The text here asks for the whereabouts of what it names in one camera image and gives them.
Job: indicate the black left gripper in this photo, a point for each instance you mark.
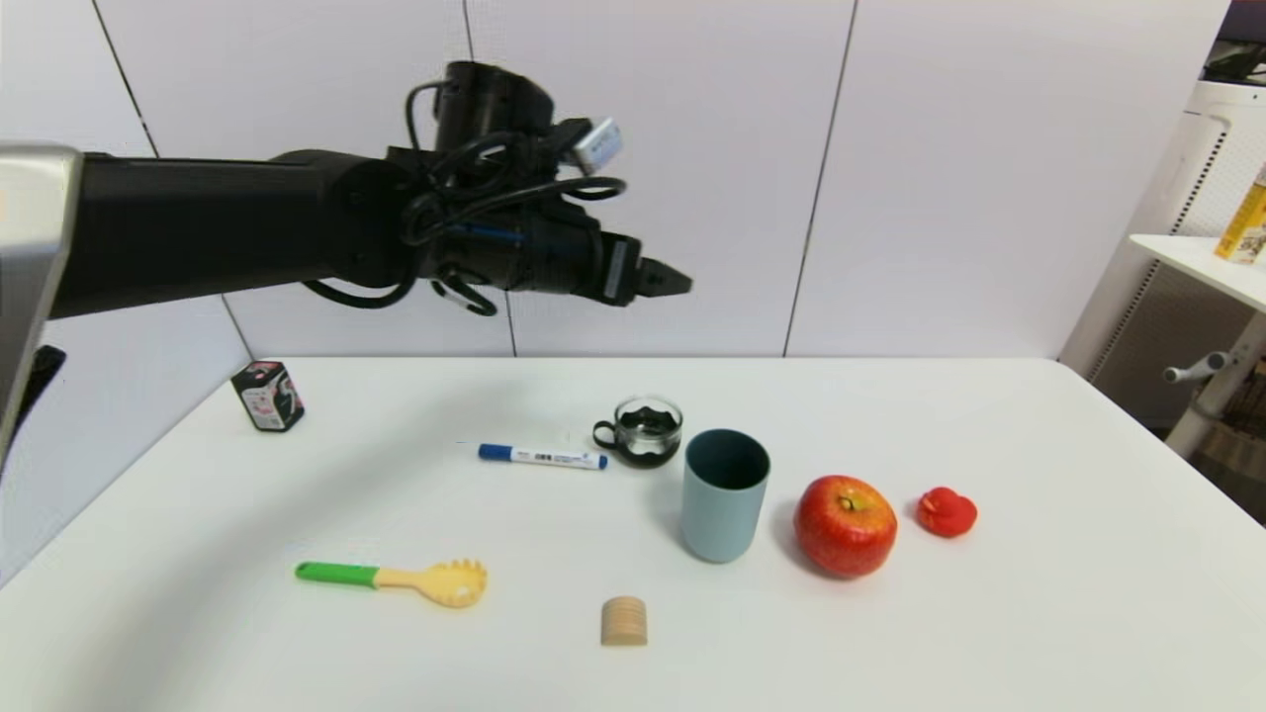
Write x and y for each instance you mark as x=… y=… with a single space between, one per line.
x=584 y=262

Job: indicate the red apple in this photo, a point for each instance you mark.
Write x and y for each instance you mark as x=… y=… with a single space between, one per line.
x=846 y=526

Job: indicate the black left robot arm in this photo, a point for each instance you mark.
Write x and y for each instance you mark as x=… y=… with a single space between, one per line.
x=198 y=222

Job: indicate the silver robot shoulder cover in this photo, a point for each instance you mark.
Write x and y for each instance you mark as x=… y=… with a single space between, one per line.
x=30 y=257

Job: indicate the glass cup with black holder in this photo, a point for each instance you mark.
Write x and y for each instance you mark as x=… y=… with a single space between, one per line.
x=648 y=435

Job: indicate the blue capped white marker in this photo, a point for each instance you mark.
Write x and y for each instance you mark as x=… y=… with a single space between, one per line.
x=544 y=457

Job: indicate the grey-blue plastic cup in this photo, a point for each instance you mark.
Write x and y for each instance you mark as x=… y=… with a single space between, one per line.
x=724 y=514

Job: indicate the small wooden cylinder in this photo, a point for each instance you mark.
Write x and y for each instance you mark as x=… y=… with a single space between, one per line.
x=624 y=622

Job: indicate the red rubber duck toy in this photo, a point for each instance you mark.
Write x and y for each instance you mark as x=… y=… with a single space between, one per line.
x=947 y=513

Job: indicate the black printed tin box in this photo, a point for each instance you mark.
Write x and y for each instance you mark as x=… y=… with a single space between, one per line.
x=267 y=396

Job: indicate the white perforated cabinet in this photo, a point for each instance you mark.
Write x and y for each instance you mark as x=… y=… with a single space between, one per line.
x=1182 y=168

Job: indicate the white side table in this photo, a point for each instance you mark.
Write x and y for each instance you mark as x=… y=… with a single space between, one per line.
x=1202 y=262

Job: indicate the yellow bottle on side table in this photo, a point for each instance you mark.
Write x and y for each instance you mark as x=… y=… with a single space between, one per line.
x=1244 y=222

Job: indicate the black device on cabinet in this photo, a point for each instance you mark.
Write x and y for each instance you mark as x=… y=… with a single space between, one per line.
x=1236 y=64

